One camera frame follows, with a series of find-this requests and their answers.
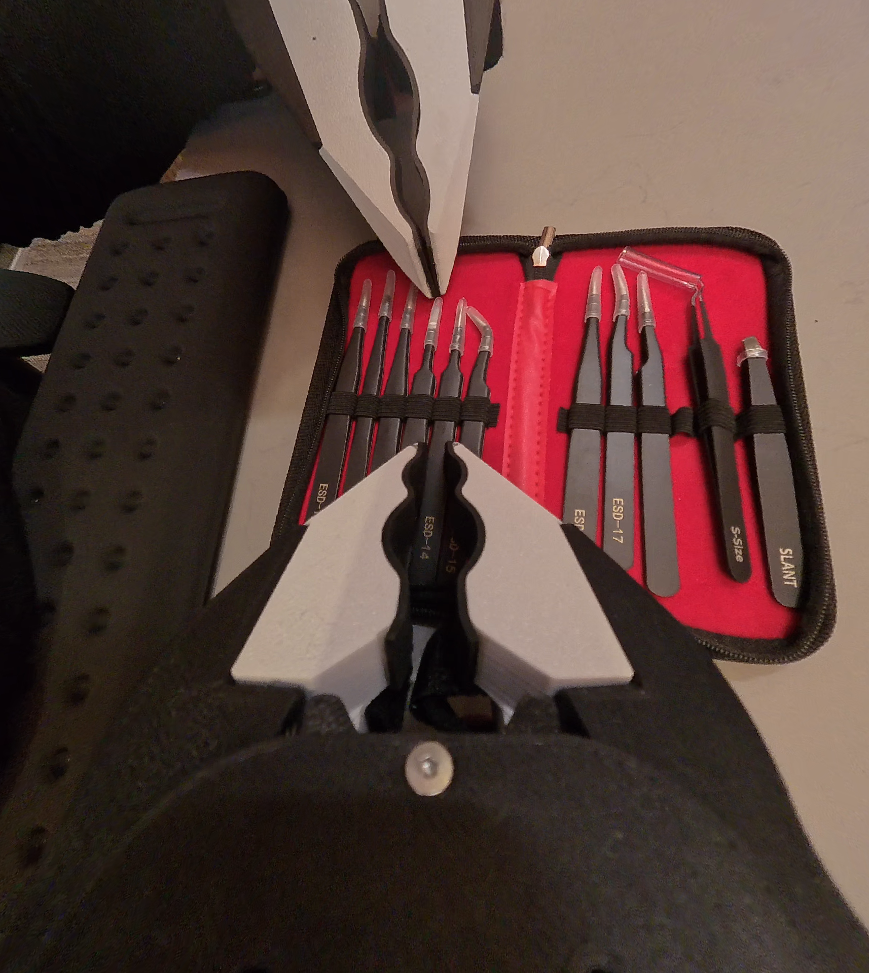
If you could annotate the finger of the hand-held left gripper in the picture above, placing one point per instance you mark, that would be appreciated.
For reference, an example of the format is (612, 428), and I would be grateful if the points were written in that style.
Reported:
(336, 107)
(447, 91)

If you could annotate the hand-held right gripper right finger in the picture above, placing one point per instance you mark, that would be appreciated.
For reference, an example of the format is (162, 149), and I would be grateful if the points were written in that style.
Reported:
(549, 608)

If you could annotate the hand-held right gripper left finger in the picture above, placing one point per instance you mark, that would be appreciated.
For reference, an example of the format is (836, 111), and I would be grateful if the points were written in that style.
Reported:
(321, 608)

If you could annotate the black straight fine tweezers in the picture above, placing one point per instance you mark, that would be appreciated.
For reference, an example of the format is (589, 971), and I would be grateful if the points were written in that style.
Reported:
(432, 517)

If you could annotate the set of black tweezers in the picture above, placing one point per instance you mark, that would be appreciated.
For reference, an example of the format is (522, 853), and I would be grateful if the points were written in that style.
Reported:
(613, 441)

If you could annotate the black needle-tip tweezers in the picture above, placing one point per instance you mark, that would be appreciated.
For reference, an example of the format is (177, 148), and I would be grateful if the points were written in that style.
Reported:
(724, 487)

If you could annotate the black red tweezers case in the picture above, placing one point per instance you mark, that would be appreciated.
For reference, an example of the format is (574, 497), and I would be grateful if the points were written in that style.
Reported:
(531, 396)

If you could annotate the person's left forearm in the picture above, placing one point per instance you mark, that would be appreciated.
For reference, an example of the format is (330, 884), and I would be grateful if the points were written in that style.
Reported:
(70, 91)

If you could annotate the black perforated wrist rest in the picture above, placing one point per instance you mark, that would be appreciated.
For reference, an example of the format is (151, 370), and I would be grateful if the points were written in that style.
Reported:
(146, 456)

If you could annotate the long clear tip sleeve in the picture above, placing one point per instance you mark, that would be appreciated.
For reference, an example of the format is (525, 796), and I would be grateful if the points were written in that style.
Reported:
(663, 271)

